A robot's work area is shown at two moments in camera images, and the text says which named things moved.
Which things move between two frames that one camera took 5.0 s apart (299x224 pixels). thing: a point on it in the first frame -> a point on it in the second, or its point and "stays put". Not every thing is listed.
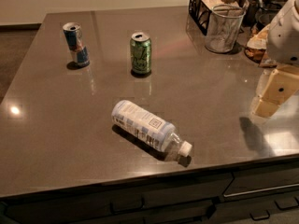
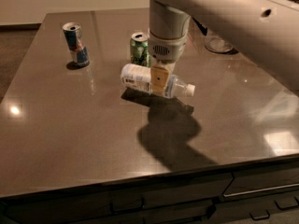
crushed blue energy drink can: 73,33 stays put
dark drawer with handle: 263,183 stays put
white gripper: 284,42 -> 167,49
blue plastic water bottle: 149,128 -> 136,77
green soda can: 141,52 stays put
